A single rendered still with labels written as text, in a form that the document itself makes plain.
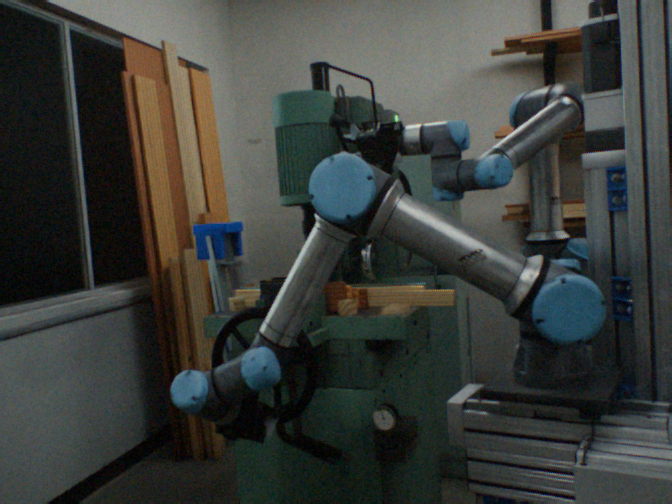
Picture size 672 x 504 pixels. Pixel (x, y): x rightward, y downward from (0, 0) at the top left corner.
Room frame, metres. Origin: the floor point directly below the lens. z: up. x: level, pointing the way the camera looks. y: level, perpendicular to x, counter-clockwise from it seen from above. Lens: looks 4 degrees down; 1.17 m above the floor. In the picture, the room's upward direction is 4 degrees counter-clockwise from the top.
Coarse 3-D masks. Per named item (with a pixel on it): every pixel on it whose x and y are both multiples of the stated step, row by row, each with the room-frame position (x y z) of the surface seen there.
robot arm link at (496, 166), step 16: (560, 96) 1.55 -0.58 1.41; (576, 96) 1.54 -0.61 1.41; (544, 112) 1.52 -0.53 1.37; (560, 112) 1.52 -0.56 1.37; (576, 112) 1.53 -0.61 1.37; (528, 128) 1.47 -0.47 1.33; (544, 128) 1.48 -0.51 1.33; (560, 128) 1.51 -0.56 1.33; (496, 144) 1.46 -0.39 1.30; (512, 144) 1.44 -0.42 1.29; (528, 144) 1.45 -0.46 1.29; (544, 144) 1.49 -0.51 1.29; (464, 160) 1.46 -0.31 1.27; (480, 160) 1.40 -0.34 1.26; (496, 160) 1.37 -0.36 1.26; (512, 160) 1.42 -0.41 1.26; (464, 176) 1.43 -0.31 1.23; (480, 176) 1.39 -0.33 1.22; (496, 176) 1.37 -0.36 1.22; (512, 176) 1.40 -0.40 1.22
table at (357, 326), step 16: (208, 320) 1.75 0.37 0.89; (224, 320) 1.73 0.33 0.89; (336, 320) 1.60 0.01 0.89; (352, 320) 1.58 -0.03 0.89; (368, 320) 1.56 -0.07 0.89; (384, 320) 1.55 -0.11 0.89; (400, 320) 1.53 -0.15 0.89; (416, 320) 1.61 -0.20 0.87; (208, 336) 1.76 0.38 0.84; (320, 336) 1.56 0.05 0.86; (336, 336) 1.60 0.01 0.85; (352, 336) 1.58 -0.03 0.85; (368, 336) 1.56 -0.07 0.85; (384, 336) 1.55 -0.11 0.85; (400, 336) 1.53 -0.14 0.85
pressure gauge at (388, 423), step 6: (378, 408) 1.49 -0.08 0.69; (384, 408) 1.49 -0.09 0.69; (390, 408) 1.48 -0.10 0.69; (372, 414) 1.50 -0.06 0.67; (378, 414) 1.49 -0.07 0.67; (384, 414) 1.49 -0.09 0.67; (390, 414) 1.48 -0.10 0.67; (396, 414) 1.49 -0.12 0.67; (372, 420) 1.50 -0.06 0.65; (378, 420) 1.49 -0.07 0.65; (384, 420) 1.49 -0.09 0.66; (390, 420) 1.48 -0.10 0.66; (396, 420) 1.48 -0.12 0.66; (378, 426) 1.49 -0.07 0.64; (384, 426) 1.49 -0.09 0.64; (390, 426) 1.48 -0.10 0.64; (390, 432) 1.51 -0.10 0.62
